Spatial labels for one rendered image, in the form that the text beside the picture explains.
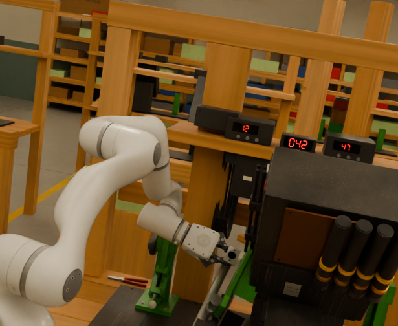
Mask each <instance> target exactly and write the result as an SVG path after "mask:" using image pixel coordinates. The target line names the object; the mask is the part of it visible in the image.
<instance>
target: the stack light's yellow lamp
mask: <svg viewBox="0 0 398 326"><path fill-rule="evenodd" d="M345 117H346V112H340V111H335V110H332V112H331V118H330V121H329V122H331V123H333V124H340V125H344V121H345Z"/></svg>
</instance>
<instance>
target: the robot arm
mask: <svg viewBox="0 0 398 326"><path fill-rule="evenodd" d="M78 138H79V143H80V145H81V147H82V149H83V150H84V151H85V152H86V153H88V154H90V155H92V156H94V157H97V158H101V159H104V160H105V161H103V162H99V163H97V164H93V165H90V166H87V167H85V168H83V169H81V170H80V171H78V172H77V173H76V174H75V175H74V177H73V178H72V179H71V180H70V181H69V183H68V184H67V185H66V187H65V189H64V190H63V191H62V193H61V195H60V196H59V198H58V200H57V202H56V205H55V207H54V220H55V223H56V226H57V227H58V230H59V232H60V238H59V240H58V242H57V243H56V244H55V245H54V246H49V245H47V244H43V243H41V242H38V241H35V240H33V239H29V238H28V237H24V236H21V235H17V234H1V235H0V326H55V323H54V319H53V317H52V315H51V313H50V312H49V310H48V309H47V308H46V307H62V306H64V305H66V304H68V303H70V302H71V301H72V300H73V299H74V298H75V297H76V295H77V294H78V292H79V290H80V288H81V285H82V281H83V275H84V267H85V249H86V244H87V238H88V236H89V232H90V230H91V227H92V225H93V223H94V220H95V219H96V217H97V216H98V214H99V213H100V211H101V209H102V208H103V207H104V205H105V203H106V202H107V200H108V199H109V198H110V196H112V194H114V192H116V191H117V190H119V189H120V188H123V187H124V186H127V185H128V184H131V183H133V182H136V181H138V180H140V179H142V186H143V190H144V193H145V195H146V197H147V198H148V199H150V200H152V201H160V203H159V205H158V206H156V205H154V204H152V203H150V202H148V203H147V204H146V205H145V206H144V207H143V209H142V211H141V213H140V215H139V217H138V219H137V225H138V226H140V227H142V228H144V229H146V230H148V231H150V232H152V233H153V234H155V235H158V236H159V237H161V238H163V239H165V240H167V241H169V242H171V243H173V244H175V245H177V246H178V245H179V244H181V248H182V249H183V250H184V251H185V252H187V253H188V254H190V255H191V256H193V257H194V258H196V259H198V260H200V261H201V262H202V264H203V265H204V266H205V268H207V267H209V266H210V265H212V264H214V263H221V264H223V265H225V266H231V264H229V263H227V262H225V261H223V258H224V257H219V256H218V255H215V254H214V253H213V251H214V248H215V247H218V248H220V249H223V250H224V252H227V250H228V247H229V246H227V244H226V243H225V240H224V233H223V232H216V231H214V230H212V229H209V228H207V227H205V226H201V225H199V224H194V223H193V224H192V225H190V226H189V224H190V223H189V222H188V221H185V220H184V219H182V218H180V217H178V216H179V214H180V212H181V210H182V189H181V187H180V185H179V184H178V183H176V182H175V181H172V180H171V173H170V156H169V148H168V135H167V130H166V127H165V125H164V124H163V122H162V121H161V120H160V119H159V118H157V117H156V116H153V115H144V116H101V117H98V118H93V119H92V120H90V121H88V122H86V123H85V124H84V125H83V126H82V128H81V129H80V132H79V137H78ZM219 239H220V241H219ZM209 259H211V260H209ZM208 260H209V261H208Z"/></svg>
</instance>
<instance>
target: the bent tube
mask: <svg viewBox="0 0 398 326"><path fill-rule="evenodd" d="M233 250H235V251H233ZM240 252H241V251H240V250H238V249H236V248H234V247H232V246H229V247H228V250H227V252H226V254H225V256H224V258H223V261H225V262H227V263H229V264H231V265H233V266H234V265H235V263H236V261H237V259H238V256H239V254H240ZM228 260H229V261H228ZM229 269H230V266H225V265H223V264H222V265H221V267H220V268H219V270H218V273H217V275H216V277H215V279H214V281H213V283H212V285H211V287H210V290H209V291H208V294H207V295H206V298H205V300H204V302H203V304H202V306H201V309H200V311H199V313H198V315H197V317H196V319H195V321H194V323H193V325H192V326H194V325H195V323H196V321H197V319H198V318H199V319H201V320H203V321H205V320H206V317H207V316H208V313H209V312H207V311H206V304H207V303H208V302H209V301H210V297H211V296H212V295H213V294H217V293H218V292H219V289H220V287H221V285H222V283H223V281H224V279H225V277H226V275H227V273H228V271H229Z"/></svg>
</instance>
